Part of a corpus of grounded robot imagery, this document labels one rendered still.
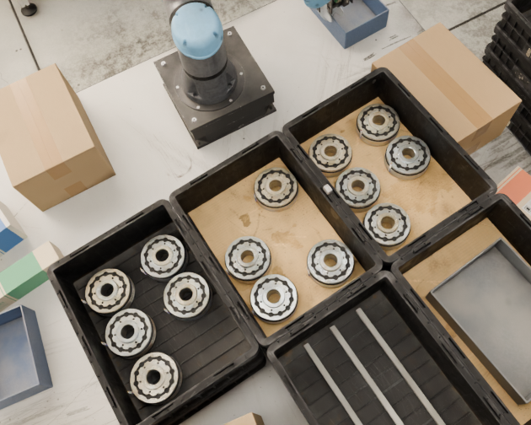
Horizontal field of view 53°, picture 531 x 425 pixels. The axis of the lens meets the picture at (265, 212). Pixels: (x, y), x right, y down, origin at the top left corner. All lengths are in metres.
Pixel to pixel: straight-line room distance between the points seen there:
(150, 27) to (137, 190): 1.41
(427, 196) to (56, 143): 0.92
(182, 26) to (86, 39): 1.56
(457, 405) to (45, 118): 1.18
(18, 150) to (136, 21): 1.47
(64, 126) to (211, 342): 0.67
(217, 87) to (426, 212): 0.61
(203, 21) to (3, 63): 1.76
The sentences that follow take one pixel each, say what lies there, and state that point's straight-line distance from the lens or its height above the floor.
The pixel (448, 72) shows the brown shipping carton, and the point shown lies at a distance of 1.45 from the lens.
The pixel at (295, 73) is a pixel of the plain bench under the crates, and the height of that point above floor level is 0.70.
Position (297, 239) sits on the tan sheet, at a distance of 1.23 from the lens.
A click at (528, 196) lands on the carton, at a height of 0.77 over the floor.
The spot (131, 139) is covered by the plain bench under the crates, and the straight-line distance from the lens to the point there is 1.58.
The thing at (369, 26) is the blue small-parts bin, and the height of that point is 0.74.
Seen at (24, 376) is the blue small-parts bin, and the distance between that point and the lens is 1.46.
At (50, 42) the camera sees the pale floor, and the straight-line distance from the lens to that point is 2.91.
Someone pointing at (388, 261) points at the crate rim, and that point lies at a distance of 1.12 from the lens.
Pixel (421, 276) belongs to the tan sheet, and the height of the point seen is 0.83.
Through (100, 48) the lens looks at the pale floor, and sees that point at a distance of 2.78.
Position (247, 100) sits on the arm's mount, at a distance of 1.45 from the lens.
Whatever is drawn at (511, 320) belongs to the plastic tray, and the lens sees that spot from 1.25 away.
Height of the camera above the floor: 1.99
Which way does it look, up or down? 67 degrees down
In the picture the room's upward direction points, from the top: 12 degrees counter-clockwise
